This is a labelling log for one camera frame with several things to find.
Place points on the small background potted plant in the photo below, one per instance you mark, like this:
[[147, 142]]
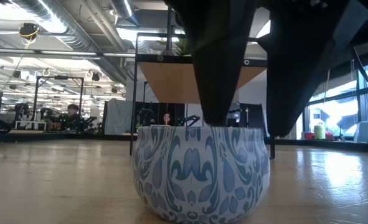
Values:
[[138, 126]]

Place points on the black background robot arm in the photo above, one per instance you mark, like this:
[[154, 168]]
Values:
[[144, 116], [188, 119]]

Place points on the green artificial plant white pot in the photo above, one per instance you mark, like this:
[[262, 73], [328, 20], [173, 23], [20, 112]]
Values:
[[183, 46]]

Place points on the black aluminium table frame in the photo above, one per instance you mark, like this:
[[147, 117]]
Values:
[[62, 136]]

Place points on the dark wall monitor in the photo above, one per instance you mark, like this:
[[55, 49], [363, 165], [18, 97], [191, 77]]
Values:
[[235, 113]]

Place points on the red container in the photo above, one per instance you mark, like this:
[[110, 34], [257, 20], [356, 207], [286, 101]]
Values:
[[309, 136]]

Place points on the pale office chair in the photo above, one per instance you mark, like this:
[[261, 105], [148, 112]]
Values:
[[367, 132]]

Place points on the large glass window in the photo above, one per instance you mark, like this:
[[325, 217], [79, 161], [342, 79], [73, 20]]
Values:
[[336, 112]]

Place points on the black background rig frame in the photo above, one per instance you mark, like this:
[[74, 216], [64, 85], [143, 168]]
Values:
[[59, 77]]

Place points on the person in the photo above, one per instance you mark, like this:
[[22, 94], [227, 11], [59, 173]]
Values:
[[72, 118], [166, 119]]

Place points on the wooden shelf black metal frame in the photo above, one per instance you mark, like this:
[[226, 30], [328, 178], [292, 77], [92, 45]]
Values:
[[171, 81]]

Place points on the silver spiral ceiling duct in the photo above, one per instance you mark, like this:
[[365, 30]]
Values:
[[123, 7]]

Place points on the long ceiling light strip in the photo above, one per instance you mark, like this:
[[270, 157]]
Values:
[[62, 53]]

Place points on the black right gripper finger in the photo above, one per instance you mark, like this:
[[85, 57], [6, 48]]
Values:
[[218, 62], [295, 62]]

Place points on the black metal candlestick holder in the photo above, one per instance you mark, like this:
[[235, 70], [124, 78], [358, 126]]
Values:
[[170, 31]]

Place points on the yellow green bottle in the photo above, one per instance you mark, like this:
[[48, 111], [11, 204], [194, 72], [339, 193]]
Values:
[[319, 132]]

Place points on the grey partition panel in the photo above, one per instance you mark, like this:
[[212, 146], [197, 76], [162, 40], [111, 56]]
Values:
[[118, 116]]

